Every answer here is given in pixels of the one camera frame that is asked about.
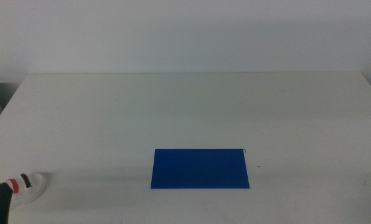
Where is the blue rectangular mat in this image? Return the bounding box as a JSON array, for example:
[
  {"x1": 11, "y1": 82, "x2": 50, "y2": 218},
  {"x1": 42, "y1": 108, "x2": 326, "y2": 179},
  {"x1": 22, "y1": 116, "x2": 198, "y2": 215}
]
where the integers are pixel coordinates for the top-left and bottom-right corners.
[{"x1": 150, "y1": 148, "x2": 250, "y2": 190}]

